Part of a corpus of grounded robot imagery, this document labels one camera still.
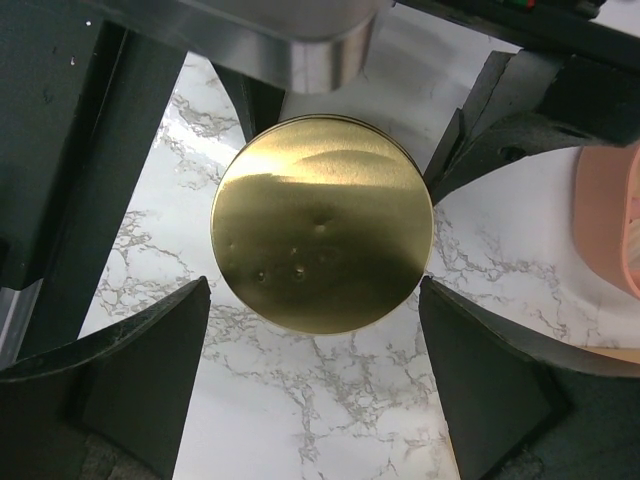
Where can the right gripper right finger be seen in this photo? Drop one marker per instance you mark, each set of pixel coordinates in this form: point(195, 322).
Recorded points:
point(521, 405)

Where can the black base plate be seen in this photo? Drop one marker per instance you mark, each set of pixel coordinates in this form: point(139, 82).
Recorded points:
point(81, 102)

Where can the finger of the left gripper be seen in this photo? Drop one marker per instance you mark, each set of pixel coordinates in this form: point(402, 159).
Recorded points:
point(257, 104)
point(528, 103)

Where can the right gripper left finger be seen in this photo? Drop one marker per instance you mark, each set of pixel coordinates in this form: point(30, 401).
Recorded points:
point(111, 405)

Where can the gold metal lid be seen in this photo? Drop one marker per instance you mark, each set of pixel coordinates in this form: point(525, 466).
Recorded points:
point(322, 224)

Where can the peach tray of gummy candies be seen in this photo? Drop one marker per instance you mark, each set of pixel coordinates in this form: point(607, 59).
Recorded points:
point(606, 214)

